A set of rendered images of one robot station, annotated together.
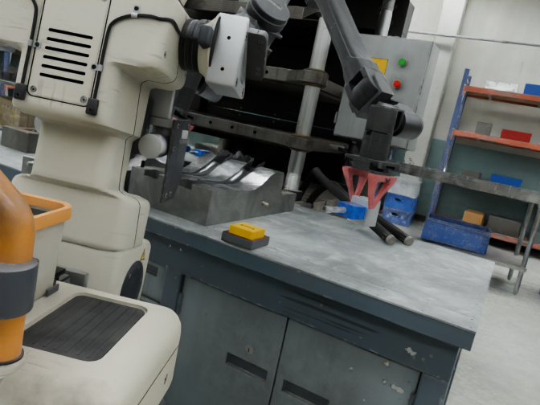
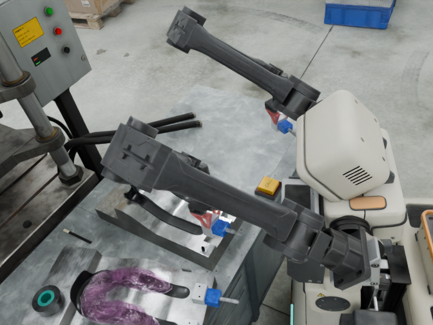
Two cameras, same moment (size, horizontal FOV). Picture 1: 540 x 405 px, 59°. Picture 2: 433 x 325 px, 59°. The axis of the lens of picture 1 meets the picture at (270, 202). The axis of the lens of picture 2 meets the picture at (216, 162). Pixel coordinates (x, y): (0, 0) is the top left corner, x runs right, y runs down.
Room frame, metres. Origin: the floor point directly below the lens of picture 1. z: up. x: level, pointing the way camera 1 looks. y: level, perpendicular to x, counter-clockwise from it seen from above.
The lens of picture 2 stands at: (1.02, 0.98, 1.92)
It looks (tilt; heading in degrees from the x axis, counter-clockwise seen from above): 45 degrees down; 281
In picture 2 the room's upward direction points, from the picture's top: 10 degrees counter-clockwise
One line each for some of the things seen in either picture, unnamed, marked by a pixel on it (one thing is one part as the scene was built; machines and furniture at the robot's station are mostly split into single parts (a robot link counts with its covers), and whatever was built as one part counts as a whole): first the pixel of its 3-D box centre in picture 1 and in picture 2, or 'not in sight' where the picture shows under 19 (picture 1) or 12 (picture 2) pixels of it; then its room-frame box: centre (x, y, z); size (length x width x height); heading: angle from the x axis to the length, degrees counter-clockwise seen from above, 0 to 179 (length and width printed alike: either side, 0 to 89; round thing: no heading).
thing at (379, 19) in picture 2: not in sight; (359, 7); (0.09, -2.89, 0.11); 0.61 x 0.41 x 0.22; 156
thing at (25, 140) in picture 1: (39, 141); not in sight; (1.73, 0.88, 0.84); 0.20 x 0.15 x 0.07; 154
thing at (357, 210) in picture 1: (347, 210); (287, 128); (0.96, -0.16, 0.93); 0.13 x 0.05 x 0.05; 128
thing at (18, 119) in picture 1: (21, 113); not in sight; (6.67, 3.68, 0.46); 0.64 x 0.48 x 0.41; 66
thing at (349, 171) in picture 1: (362, 182); (278, 113); (0.99, -0.18, 0.99); 0.07 x 0.07 x 0.09; 37
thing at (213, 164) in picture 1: (220, 166); (167, 198); (1.38, 0.16, 0.92); 0.35 x 0.16 x 0.09; 154
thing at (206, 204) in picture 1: (223, 183); (168, 204); (1.39, 0.15, 0.87); 0.50 x 0.26 x 0.14; 154
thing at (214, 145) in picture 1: (222, 153); not in sight; (2.35, 0.28, 0.87); 0.50 x 0.27 x 0.17; 154
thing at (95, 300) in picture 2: not in sight; (121, 294); (1.47, 0.50, 0.90); 0.26 x 0.18 x 0.08; 171
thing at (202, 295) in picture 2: not in sight; (216, 298); (1.20, 0.49, 0.86); 0.13 x 0.05 x 0.05; 171
